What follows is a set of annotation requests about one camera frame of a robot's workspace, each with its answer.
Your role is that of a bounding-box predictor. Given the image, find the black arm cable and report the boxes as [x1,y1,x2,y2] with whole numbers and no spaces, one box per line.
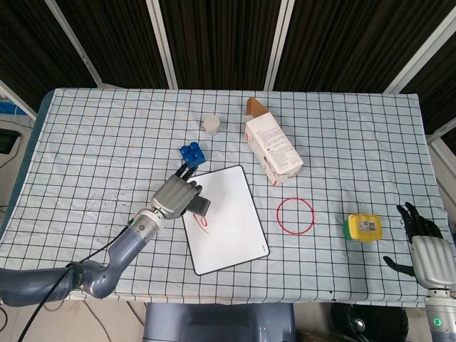
[26,220,138,342]

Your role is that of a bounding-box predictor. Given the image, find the dark partition panel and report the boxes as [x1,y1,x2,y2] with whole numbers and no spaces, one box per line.
[402,35,456,135]
[0,0,97,111]
[274,0,456,92]
[56,0,168,88]
[158,0,282,90]

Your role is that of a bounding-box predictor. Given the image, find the white board with black frame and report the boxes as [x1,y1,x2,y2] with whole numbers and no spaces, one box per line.
[181,165,270,276]

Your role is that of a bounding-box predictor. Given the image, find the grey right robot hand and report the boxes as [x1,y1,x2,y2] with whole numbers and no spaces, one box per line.
[383,201,456,289]

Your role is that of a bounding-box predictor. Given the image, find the dark grey board eraser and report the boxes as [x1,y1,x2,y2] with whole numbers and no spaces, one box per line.
[188,195,212,217]

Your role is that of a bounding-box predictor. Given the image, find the white partition frame post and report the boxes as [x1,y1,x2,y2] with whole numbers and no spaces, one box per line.
[145,0,179,90]
[384,14,456,94]
[263,0,295,90]
[44,0,106,88]

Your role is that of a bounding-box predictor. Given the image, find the blue toy building brick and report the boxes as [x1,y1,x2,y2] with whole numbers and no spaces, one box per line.
[179,141,207,168]

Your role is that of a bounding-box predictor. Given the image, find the thin red ring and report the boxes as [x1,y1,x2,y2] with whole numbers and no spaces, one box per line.
[276,197,316,236]

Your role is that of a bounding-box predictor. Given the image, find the small white round jar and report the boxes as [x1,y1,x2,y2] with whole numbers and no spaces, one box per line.
[201,114,222,137]

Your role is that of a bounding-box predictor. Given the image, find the white black checkered tablecloth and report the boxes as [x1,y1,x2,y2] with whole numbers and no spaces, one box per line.
[0,88,449,306]

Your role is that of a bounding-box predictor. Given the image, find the yellow green plastic container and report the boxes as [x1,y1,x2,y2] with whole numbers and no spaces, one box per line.
[343,213,383,243]

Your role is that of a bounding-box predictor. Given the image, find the blue-grey robot torso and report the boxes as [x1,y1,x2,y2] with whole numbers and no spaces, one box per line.
[142,302,297,342]

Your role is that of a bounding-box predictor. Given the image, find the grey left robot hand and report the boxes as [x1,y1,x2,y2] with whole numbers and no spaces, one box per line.
[149,162,204,220]

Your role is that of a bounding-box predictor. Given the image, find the black floor device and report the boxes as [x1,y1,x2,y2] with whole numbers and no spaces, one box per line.
[0,128,21,155]

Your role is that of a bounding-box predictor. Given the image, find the black rubber wheel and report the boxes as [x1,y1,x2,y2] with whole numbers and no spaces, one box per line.
[329,302,410,342]

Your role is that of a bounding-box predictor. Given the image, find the white cardboard product box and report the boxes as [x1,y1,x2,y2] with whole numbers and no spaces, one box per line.
[244,97,304,187]

